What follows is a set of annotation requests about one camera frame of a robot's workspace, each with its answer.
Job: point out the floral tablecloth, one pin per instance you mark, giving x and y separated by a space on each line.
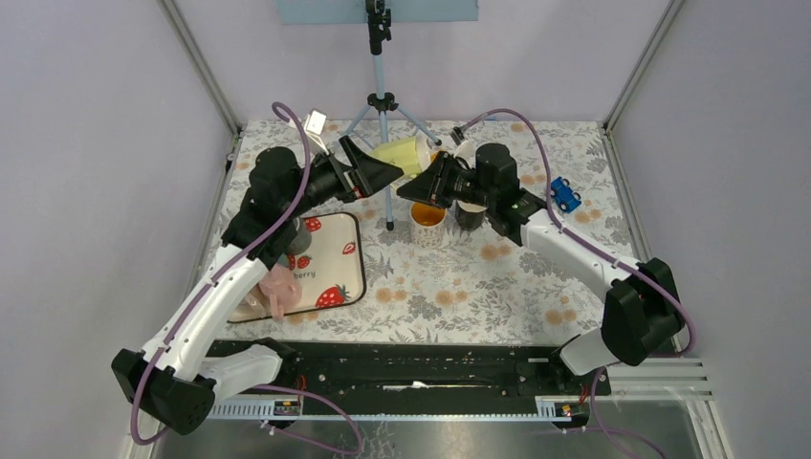
477 287

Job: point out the black mug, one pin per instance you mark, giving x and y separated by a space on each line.
469 216

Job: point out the blue camera tripod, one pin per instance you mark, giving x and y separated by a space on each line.
384 102

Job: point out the blue toy car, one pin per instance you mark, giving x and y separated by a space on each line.
564 196

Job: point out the grey mug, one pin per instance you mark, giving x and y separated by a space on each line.
303 239

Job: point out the strawberry print tray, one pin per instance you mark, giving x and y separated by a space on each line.
330 272

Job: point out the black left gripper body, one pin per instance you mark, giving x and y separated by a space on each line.
327 181

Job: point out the pink mug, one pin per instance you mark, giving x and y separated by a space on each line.
282 290

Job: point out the yellow mug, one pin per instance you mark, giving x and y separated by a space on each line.
410 154

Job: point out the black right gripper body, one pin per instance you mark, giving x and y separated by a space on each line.
462 185

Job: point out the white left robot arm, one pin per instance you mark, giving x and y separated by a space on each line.
172 378

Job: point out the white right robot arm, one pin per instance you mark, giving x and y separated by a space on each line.
639 298

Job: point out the floral mug orange inside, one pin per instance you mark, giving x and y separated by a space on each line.
426 226

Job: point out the blue board on wall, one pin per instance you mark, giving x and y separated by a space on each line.
306 12

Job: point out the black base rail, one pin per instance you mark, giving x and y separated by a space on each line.
426 379

